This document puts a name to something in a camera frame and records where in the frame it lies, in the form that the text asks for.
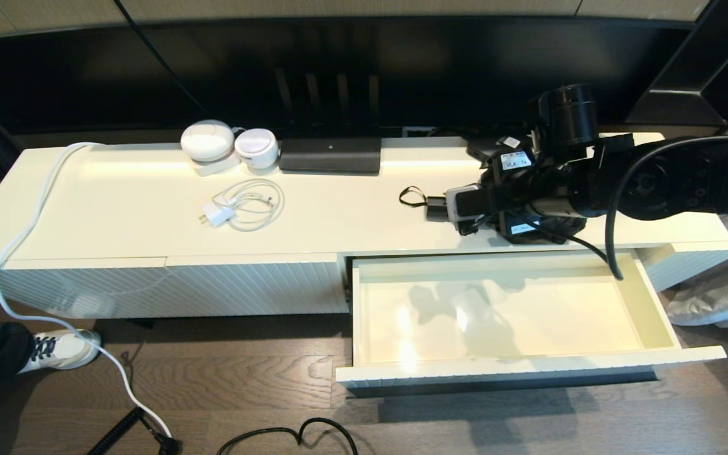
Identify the black television screen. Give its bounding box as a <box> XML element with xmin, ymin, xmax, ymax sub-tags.
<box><xmin>0</xmin><ymin>18</ymin><xmax>700</xmax><ymax>137</ymax></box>

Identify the black set-top box with label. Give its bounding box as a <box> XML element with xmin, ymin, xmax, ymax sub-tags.
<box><xmin>465</xmin><ymin>130</ymin><xmax>535</xmax><ymax>165</ymax></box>

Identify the thin black floor cable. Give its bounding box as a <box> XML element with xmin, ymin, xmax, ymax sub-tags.
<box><xmin>215</xmin><ymin>417</ymin><xmax>360</xmax><ymax>455</ymax></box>

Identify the white charger with coiled cable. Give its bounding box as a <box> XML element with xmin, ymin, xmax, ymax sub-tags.
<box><xmin>198</xmin><ymin>178</ymin><xmax>286</xmax><ymax>232</ymax></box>

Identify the labelled black wrist camera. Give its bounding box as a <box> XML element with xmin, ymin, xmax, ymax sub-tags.
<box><xmin>498</xmin><ymin>150</ymin><xmax>534</xmax><ymax>171</ymax></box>

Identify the grey curtain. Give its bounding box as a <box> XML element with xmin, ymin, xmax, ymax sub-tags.
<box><xmin>667</xmin><ymin>95</ymin><xmax>728</xmax><ymax>326</ymax></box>

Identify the white fluted drawer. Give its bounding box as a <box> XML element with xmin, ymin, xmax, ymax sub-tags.
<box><xmin>336</xmin><ymin>250</ymin><xmax>728</xmax><ymax>387</ymax></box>

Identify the large white dome device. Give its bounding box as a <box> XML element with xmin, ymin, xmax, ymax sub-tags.
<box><xmin>180</xmin><ymin>119</ymin><xmax>241</xmax><ymax>177</ymax></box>

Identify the black coiled cable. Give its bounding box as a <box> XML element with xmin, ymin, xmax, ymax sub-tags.
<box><xmin>89</xmin><ymin>406</ymin><xmax>181</xmax><ymax>455</ymax></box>

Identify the black shelf unit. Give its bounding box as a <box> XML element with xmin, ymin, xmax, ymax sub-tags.
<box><xmin>623</xmin><ymin>0</ymin><xmax>728</xmax><ymax>127</ymax></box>

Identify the black umbrella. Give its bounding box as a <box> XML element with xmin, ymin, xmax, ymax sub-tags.
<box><xmin>399</xmin><ymin>158</ymin><xmax>592</xmax><ymax>245</ymax></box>

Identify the small white round device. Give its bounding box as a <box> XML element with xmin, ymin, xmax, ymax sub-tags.
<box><xmin>235</xmin><ymin>128</ymin><xmax>279</xmax><ymax>169</ymax></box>

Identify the black router with antennas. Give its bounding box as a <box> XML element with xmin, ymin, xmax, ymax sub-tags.
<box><xmin>274</xmin><ymin>66</ymin><xmax>382</xmax><ymax>174</ymax></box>

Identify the white tv cabinet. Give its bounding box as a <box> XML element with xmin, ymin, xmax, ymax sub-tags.
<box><xmin>0</xmin><ymin>131</ymin><xmax>728</xmax><ymax>319</ymax></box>

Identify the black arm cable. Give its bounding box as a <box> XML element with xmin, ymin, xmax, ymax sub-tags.
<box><xmin>516</xmin><ymin>130</ymin><xmax>728</xmax><ymax>281</ymax></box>

